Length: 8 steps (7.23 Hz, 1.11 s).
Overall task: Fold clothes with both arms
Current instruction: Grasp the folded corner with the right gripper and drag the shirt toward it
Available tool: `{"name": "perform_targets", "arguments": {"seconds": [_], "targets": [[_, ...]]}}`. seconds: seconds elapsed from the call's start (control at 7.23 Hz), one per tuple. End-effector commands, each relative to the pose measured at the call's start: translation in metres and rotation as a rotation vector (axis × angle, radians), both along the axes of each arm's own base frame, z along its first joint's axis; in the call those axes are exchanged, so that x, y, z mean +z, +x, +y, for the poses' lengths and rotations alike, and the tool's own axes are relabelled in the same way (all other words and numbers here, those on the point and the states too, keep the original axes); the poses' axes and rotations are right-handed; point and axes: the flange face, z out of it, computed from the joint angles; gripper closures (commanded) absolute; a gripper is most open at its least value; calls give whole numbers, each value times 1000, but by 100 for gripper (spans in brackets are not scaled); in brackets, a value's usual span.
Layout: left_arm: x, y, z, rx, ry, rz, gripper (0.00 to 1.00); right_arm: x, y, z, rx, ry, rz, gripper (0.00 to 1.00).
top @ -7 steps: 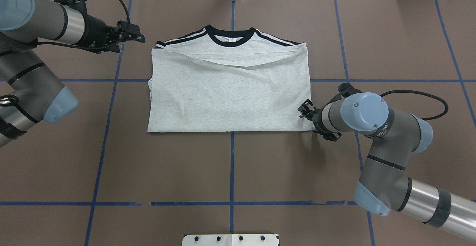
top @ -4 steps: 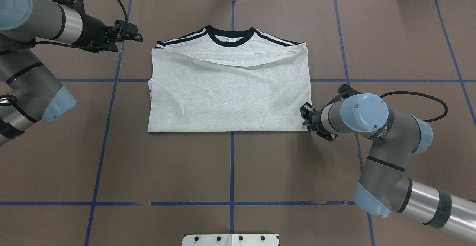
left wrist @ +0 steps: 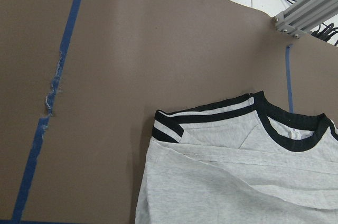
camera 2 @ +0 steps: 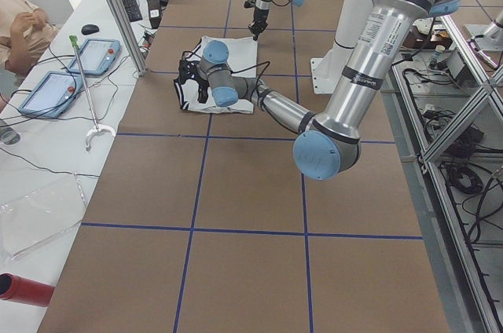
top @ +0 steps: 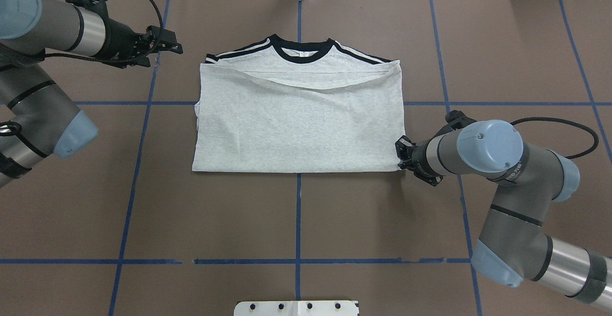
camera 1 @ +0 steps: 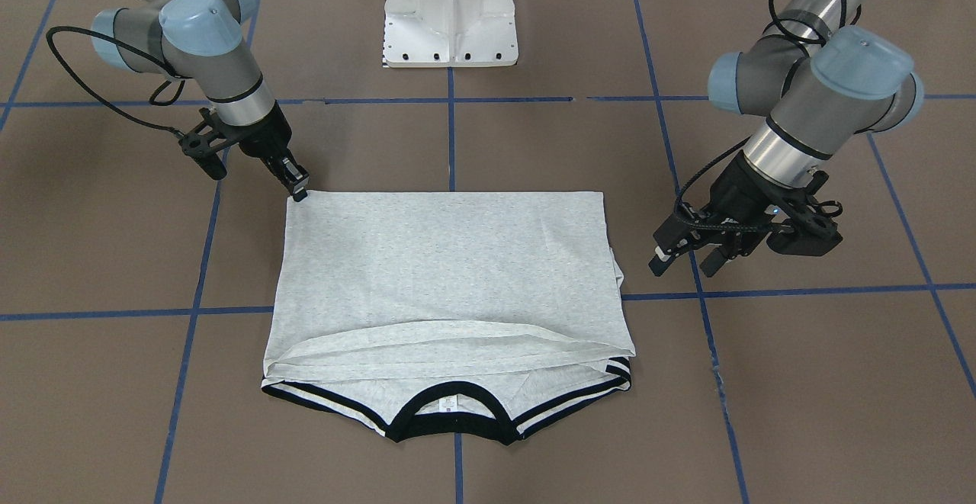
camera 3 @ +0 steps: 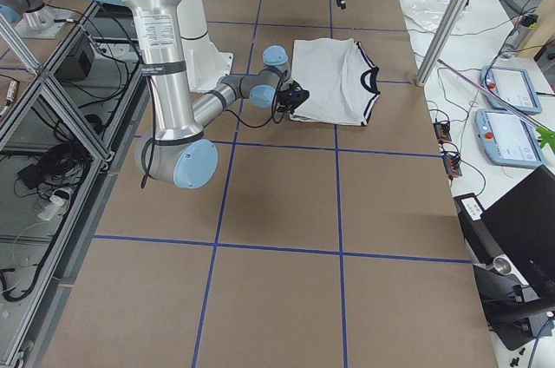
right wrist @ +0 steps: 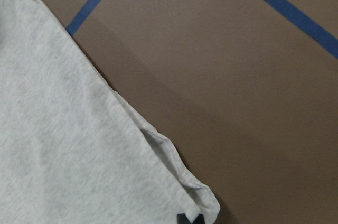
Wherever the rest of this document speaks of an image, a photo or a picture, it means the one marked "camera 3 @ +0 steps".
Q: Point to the reacher grabber stick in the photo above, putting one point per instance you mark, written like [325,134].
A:
[546,134]

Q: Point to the near blue teach pendant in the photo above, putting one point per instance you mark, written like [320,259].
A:
[506,140]

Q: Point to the black camera tripod stand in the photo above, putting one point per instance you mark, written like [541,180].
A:
[514,311]

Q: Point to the blue teach pendant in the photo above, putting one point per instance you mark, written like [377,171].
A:
[513,86]
[506,140]

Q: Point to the aluminium frame post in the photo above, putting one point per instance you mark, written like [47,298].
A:
[454,8]

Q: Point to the black laptop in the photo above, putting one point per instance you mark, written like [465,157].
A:
[519,225]

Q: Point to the grey cartoon print t-shirt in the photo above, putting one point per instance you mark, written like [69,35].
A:
[341,80]

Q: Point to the far blue teach pendant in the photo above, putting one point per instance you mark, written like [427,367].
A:
[513,86]

